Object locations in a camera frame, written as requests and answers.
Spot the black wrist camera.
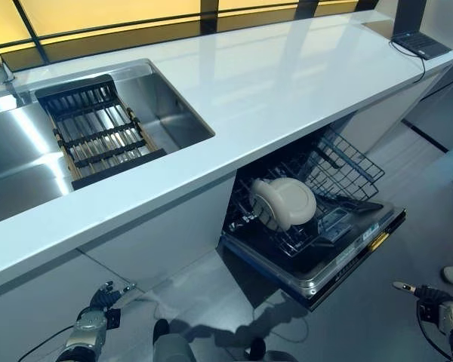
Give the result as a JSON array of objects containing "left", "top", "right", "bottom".
[
  {"left": 105, "top": 308, "right": 122, "bottom": 330},
  {"left": 416, "top": 301, "right": 441, "bottom": 325}
]

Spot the cream ceramic plate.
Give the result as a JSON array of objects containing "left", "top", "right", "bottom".
[
  {"left": 254, "top": 176, "right": 319, "bottom": 234},
  {"left": 248, "top": 178, "right": 279, "bottom": 229}
]

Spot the dark window frame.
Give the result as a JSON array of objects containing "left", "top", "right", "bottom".
[{"left": 0, "top": 0, "right": 398, "bottom": 71}]

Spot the grey detergent dispenser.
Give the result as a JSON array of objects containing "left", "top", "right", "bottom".
[{"left": 316, "top": 209, "right": 353, "bottom": 243}]

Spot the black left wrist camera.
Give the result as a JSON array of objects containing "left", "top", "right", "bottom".
[{"left": 105, "top": 308, "right": 122, "bottom": 330}]

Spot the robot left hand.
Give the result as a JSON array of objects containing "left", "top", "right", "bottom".
[{"left": 89, "top": 280, "right": 137, "bottom": 311}]

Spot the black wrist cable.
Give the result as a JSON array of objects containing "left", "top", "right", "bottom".
[
  {"left": 418, "top": 320, "right": 453, "bottom": 360},
  {"left": 21, "top": 325, "right": 76, "bottom": 362}
]

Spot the black sink drying rack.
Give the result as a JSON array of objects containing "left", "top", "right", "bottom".
[{"left": 35, "top": 74, "right": 168, "bottom": 191}]

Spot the dark laptop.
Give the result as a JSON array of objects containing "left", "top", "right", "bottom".
[{"left": 391, "top": 31, "right": 452, "bottom": 60}]

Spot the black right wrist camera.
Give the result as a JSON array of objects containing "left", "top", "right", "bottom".
[{"left": 416, "top": 301, "right": 441, "bottom": 325}]

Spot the stainless steel sink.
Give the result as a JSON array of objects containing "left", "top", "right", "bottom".
[{"left": 0, "top": 58, "right": 216, "bottom": 228}]

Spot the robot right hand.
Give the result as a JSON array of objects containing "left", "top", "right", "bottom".
[{"left": 393, "top": 281, "right": 453, "bottom": 307}]

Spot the dishwasher door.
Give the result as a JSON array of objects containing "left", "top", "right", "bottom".
[{"left": 217, "top": 199, "right": 408, "bottom": 312}]

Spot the white cabinet door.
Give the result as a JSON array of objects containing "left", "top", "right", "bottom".
[
  {"left": 0, "top": 247, "right": 153, "bottom": 362},
  {"left": 77, "top": 172, "right": 238, "bottom": 294}
]

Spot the dishwasher plate rack with tines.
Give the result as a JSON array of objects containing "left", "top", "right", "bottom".
[{"left": 226, "top": 165, "right": 386, "bottom": 258}]

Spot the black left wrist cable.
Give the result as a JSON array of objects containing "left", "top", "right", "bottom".
[{"left": 21, "top": 325, "right": 76, "bottom": 362}]

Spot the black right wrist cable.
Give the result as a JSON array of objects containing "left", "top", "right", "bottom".
[{"left": 418, "top": 320, "right": 453, "bottom": 360}]

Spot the flat wire dishwasher rack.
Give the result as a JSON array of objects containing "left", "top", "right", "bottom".
[{"left": 297, "top": 127, "right": 386, "bottom": 199}]

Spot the thin laptop cable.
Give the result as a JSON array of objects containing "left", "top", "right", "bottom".
[{"left": 388, "top": 38, "right": 428, "bottom": 83}]

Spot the white cabinet end panel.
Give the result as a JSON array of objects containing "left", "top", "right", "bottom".
[{"left": 338, "top": 70, "right": 445, "bottom": 152}]

